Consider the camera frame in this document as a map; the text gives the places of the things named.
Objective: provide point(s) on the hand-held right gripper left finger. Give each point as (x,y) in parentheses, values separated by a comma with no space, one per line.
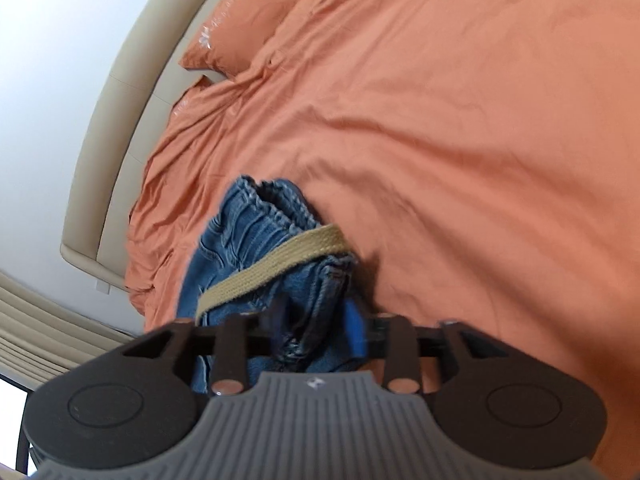
(281,330)

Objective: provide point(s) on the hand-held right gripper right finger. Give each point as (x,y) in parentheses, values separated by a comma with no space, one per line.
(356,332)

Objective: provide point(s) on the khaki webbing belt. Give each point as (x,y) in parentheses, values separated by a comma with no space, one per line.
(280,255)

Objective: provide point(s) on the blue denim pants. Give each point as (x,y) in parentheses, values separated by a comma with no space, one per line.
(235,240)

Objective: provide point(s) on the orange duvet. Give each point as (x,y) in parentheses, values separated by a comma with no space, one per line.
(450,135)

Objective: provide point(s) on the beige pleated curtain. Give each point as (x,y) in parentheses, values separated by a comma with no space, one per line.
(60,320)

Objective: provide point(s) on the beige upholstered bed headboard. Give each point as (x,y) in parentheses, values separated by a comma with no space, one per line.
(125,125)

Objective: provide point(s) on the bright window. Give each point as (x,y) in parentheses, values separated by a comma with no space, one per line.
(10,420)

